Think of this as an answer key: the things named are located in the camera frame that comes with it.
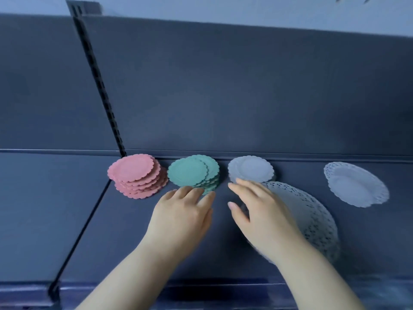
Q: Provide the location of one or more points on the stack of small grey coasters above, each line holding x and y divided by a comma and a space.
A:
251, 167

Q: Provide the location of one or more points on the person's left hand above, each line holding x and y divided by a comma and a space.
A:
180, 222

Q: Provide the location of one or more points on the stack of pink coasters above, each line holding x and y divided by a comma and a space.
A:
132, 167

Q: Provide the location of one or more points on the person's right hand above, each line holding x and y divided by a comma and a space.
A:
271, 225

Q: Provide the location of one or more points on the black slotted shelf upright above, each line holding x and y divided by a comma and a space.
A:
96, 83

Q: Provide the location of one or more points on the grey lace doily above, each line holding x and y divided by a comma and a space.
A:
384, 192

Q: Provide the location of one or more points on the stack of green coasters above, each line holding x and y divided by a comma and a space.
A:
187, 171

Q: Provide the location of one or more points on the person's left forearm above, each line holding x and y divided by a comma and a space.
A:
129, 280

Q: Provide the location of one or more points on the stack of grey lace doilies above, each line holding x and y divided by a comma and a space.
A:
309, 216

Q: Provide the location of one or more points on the clear shelf edge rail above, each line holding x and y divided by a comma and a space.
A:
226, 293

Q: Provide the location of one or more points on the person's right forearm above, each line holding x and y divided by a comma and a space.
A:
319, 280

